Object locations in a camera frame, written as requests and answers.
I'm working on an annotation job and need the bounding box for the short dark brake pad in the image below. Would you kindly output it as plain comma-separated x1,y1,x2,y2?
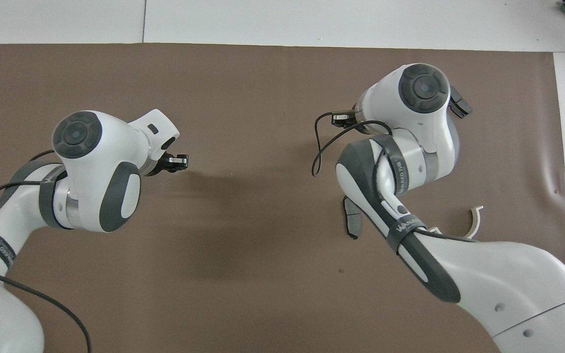
452,87,473,119

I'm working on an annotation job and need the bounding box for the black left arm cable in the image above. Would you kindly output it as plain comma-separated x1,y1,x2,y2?
0,150,92,353

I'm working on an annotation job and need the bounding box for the white half-ring plastic clamp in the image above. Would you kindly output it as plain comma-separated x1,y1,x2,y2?
427,205,485,241

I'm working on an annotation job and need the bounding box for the long dark brake pad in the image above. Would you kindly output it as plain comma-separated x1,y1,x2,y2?
342,195,364,240

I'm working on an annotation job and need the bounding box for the brown paper table mat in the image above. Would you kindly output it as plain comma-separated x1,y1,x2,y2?
0,43,565,353

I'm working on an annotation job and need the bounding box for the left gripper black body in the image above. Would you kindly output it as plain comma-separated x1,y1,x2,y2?
141,154,168,177

